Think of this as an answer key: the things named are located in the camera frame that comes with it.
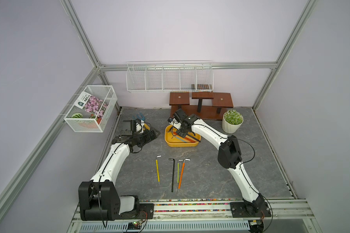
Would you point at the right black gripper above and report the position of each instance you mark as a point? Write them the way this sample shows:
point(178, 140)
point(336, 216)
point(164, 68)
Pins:
point(182, 133)

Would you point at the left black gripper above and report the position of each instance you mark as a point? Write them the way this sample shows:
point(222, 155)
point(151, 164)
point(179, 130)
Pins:
point(148, 138)

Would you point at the red hex key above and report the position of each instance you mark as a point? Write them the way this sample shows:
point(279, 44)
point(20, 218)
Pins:
point(187, 139)

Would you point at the yellow hex key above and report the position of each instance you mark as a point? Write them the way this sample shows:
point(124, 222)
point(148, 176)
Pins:
point(157, 168)

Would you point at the short black hex key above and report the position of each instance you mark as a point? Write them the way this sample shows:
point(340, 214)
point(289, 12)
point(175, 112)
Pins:
point(173, 173)

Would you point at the orange hex key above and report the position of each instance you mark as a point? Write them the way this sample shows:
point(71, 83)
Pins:
point(181, 168)

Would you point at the long black hex key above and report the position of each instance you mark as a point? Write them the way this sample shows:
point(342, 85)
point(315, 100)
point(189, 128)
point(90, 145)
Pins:
point(171, 130)

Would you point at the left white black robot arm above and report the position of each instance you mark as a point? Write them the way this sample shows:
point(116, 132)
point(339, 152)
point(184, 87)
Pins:
point(98, 198)

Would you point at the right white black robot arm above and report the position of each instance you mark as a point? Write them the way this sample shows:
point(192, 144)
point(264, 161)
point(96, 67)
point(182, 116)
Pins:
point(229, 157)

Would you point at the yellow plastic storage box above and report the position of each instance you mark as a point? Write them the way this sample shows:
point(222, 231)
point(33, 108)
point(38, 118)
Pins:
point(174, 140)

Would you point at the blue toy rake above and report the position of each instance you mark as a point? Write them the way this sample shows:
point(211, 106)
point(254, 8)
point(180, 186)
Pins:
point(142, 118)

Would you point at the colourful grid item in basket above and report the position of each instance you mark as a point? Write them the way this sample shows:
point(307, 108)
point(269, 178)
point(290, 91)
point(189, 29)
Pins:
point(202, 87)

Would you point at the brown wooden stand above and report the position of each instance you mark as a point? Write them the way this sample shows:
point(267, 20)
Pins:
point(207, 105)

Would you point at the white pot green succulent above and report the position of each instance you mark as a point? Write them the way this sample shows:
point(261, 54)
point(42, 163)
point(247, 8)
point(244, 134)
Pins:
point(231, 122)

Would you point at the flower seed packet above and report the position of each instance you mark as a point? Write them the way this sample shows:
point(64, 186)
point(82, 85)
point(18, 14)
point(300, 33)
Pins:
point(91, 104)

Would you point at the green striped ball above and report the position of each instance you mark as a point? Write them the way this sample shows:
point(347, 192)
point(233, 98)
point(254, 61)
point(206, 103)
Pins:
point(77, 115)

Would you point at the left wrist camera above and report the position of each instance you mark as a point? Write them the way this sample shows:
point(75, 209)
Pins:
point(132, 127)

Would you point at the long white wire basket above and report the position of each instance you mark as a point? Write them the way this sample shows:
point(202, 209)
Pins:
point(168, 76)

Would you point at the small white wire basket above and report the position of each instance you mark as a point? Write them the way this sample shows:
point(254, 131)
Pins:
point(90, 123)

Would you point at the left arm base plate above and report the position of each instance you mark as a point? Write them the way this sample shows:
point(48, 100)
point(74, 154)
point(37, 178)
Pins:
point(143, 211)

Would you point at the aluminium mounting rail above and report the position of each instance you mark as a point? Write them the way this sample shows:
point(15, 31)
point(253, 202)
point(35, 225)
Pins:
point(206, 215)

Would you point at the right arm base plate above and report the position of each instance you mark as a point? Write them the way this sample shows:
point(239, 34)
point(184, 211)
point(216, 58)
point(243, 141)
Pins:
point(252, 210)

